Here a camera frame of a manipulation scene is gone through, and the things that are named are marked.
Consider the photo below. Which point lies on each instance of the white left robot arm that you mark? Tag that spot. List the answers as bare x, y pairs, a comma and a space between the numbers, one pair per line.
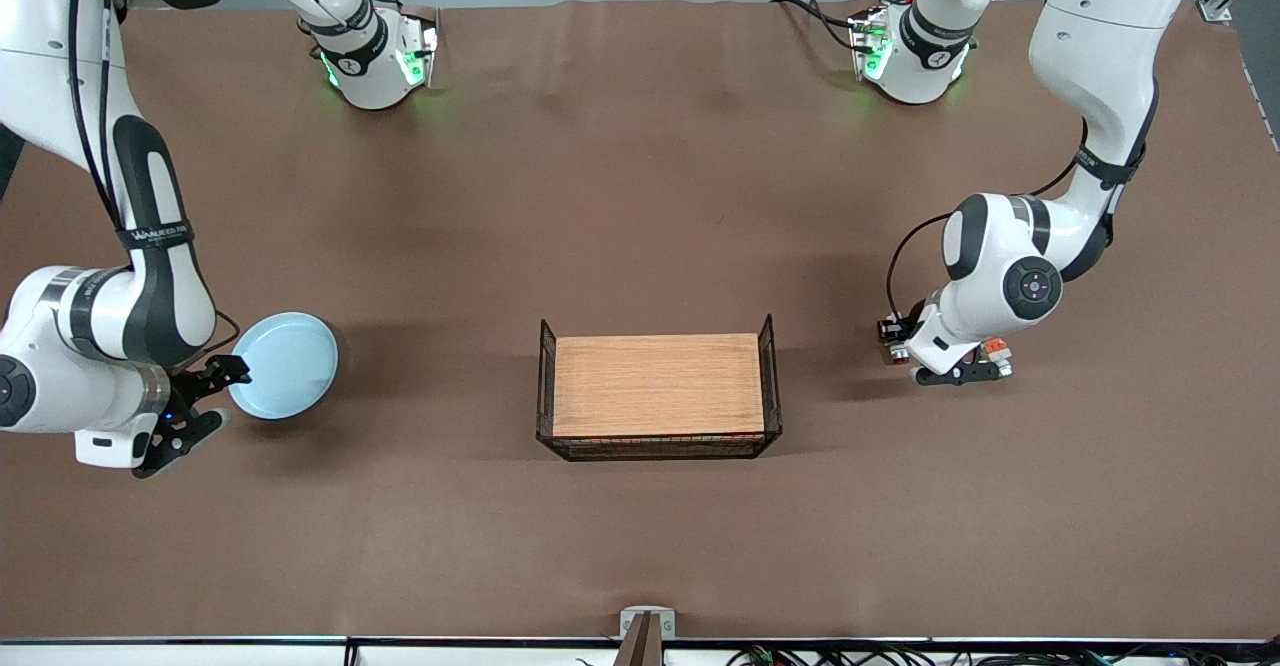
1010, 276

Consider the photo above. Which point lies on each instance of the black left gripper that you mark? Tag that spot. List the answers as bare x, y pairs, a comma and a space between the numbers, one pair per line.
890, 330

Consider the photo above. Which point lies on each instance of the light blue round plate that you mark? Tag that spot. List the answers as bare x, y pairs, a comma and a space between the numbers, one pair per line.
288, 366

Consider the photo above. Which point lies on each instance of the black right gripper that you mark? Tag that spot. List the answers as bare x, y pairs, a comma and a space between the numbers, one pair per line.
203, 380

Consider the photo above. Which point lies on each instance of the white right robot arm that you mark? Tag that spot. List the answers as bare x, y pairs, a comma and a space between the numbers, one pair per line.
150, 286

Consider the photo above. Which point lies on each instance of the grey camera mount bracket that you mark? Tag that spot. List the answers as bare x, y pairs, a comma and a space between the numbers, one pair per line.
647, 626

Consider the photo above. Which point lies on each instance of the brown table cover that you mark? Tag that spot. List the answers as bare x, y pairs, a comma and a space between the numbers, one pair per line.
640, 196

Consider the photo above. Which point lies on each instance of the orange white push button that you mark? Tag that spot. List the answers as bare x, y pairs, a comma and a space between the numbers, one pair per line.
995, 347

